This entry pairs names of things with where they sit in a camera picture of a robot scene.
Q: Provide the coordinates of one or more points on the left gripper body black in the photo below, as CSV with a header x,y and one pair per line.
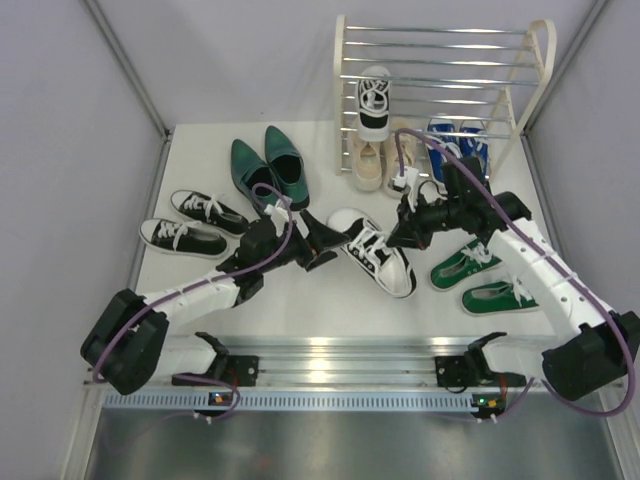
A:
x,y
310,249

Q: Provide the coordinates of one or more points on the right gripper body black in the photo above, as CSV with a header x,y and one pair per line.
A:
x,y
426,220

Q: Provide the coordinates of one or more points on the black white sneaker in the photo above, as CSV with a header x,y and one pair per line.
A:
x,y
372,94
388,267

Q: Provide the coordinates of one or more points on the dark green leather shoe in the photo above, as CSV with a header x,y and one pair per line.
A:
x,y
253,177
287,165

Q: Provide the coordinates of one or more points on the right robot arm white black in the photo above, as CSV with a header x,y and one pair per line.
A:
x,y
592,346

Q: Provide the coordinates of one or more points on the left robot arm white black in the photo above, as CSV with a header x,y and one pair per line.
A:
x,y
136,340

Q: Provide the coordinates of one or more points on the cream metal shoe shelf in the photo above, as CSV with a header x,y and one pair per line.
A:
x,y
492,77

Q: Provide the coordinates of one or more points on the green sneaker upper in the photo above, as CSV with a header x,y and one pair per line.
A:
x,y
471,259

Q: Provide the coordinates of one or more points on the green sneaker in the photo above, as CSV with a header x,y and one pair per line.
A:
x,y
498,297
471,259

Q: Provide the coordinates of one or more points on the black low sneaker upper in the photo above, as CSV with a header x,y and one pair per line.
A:
x,y
209,211

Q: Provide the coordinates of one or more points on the black low sneaker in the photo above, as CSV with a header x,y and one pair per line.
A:
x,y
209,211
190,238

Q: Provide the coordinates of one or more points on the green sneaker lower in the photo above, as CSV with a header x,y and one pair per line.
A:
x,y
498,297

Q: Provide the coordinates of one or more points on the black low sneaker lower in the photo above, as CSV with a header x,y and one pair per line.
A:
x,y
190,238

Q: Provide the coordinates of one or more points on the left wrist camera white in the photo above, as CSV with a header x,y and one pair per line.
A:
x,y
279,211

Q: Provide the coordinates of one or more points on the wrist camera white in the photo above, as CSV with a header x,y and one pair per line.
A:
x,y
279,211
407,183

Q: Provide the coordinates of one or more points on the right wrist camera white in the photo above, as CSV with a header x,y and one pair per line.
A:
x,y
407,183

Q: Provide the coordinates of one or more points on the aluminium rail base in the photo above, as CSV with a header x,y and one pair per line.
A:
x,y
347,363

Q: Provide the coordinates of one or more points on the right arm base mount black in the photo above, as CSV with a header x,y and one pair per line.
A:
x,y
456,373

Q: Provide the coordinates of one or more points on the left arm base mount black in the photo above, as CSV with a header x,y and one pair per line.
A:
x,y
236,370

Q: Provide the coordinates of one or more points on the perforated cable duct grey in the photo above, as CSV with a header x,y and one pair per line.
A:
x,y
305,401

